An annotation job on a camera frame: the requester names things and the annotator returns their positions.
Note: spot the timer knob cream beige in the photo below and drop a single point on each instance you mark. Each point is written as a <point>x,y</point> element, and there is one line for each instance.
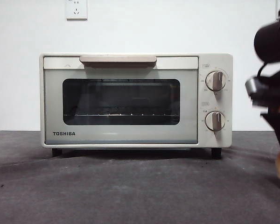
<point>215,121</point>

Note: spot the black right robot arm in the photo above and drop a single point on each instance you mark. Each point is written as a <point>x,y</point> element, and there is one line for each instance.
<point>273,39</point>

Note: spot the white wall socket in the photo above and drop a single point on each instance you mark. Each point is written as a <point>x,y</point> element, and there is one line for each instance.
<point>277,11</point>
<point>76,10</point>

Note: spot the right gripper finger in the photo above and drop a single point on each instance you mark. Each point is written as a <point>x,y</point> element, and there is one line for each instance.
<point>274,130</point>

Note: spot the cream Toshiba toaster oven body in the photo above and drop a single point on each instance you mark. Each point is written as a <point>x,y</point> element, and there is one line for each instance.
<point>220,100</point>

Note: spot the temperature knob cream beige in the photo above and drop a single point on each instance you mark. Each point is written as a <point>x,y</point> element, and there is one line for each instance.
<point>215,81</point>

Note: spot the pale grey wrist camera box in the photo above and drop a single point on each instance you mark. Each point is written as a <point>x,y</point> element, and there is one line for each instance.
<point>253,86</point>

